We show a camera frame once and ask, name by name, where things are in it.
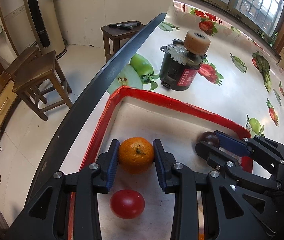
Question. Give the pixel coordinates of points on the black motor with beige wheel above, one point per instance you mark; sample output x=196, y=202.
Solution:
x=177, y=72

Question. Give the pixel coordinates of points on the black remote control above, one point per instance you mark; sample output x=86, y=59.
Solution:
x=119, y=26

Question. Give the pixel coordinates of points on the small orange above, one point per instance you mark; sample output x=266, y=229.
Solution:
x=201, y=237

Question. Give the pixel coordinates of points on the grey flat device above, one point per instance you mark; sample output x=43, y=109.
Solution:
x=134, y=23

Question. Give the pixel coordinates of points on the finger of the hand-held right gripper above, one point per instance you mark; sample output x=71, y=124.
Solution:
x=204, y=151
x=232, y=142

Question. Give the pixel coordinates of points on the large orange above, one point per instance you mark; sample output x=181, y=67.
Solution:
x=135, y=155

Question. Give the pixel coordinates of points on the red tomato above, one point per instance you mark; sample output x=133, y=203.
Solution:
x=127, y=203

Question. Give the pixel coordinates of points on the dark purple plum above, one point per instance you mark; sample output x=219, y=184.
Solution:
x=208, y=138

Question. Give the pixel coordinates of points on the fruit printed tablecloth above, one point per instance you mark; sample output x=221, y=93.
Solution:
x=232, y=100

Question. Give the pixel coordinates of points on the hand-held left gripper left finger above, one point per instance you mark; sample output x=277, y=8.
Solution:
x=112, y=171

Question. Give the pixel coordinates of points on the wooden stool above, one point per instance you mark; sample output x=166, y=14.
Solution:
x=117, y=32
x=24, y=56
x=39, y=67

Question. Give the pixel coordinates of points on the red rimmed white tray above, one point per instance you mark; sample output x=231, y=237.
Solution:
x=157, y=120

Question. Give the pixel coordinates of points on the tower air conditioner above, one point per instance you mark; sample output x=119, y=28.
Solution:
x=44, y=12

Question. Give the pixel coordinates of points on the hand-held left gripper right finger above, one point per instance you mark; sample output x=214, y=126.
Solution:
x=160, y=171

